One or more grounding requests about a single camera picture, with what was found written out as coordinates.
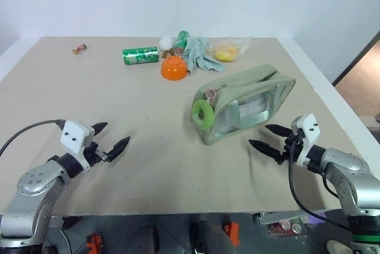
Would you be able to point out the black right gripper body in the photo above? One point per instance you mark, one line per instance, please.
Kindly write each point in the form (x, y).
(294, 147)

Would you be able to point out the teal cloth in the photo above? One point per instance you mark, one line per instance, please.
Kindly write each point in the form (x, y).
(196, 55)

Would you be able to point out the purple object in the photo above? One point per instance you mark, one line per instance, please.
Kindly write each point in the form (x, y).
(317, 217)

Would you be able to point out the yellow bread bun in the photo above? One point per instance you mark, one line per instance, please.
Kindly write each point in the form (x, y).
(225, 53)

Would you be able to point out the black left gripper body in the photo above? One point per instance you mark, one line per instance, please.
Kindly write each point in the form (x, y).
(94, 154)

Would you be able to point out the light green zipper pouch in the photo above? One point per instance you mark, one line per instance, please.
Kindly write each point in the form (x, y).
(252, 79)

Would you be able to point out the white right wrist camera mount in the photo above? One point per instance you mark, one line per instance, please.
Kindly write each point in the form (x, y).
(311, 135)

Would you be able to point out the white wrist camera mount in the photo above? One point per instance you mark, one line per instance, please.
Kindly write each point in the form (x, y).
(311, 135)
(74, 135)

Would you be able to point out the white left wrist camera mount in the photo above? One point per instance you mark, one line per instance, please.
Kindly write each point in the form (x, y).
(74, 135)

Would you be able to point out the clear plastic bag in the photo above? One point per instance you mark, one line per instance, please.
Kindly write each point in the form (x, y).
(242, 44)

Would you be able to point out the beige table cover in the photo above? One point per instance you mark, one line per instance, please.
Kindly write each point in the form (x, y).
(118, 102)

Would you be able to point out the beige shoe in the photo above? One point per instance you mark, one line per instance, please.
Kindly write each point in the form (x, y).
(338, 248)

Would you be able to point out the clear box with small items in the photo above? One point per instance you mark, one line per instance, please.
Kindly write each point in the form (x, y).
(285, 228)

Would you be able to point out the dark rounded shape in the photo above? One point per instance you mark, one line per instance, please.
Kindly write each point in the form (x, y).
(210, 237)

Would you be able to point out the orange plastic bowl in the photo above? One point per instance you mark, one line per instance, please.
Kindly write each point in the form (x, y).
(173, 68)

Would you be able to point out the large green soda can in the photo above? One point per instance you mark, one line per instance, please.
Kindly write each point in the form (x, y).
(139, 55)

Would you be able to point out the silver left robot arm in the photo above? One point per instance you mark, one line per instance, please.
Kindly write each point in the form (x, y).
(32, 182)

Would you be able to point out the slim green soda can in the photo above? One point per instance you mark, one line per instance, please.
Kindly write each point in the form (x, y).
(181, 40)

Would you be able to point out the orange plastic part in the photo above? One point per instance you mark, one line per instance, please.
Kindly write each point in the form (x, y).
(94, 243)
(232, 233)

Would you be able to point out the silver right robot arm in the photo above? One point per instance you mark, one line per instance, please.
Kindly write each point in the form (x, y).
(350, 171)

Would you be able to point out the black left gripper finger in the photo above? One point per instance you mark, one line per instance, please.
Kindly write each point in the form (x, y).
(118, 148)
(99, 128)

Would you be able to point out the small brown red figurine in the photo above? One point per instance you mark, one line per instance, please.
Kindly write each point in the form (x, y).
(79, 48)

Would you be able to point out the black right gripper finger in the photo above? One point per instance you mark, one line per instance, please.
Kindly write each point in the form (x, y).
(279, 129)
(264, 146)

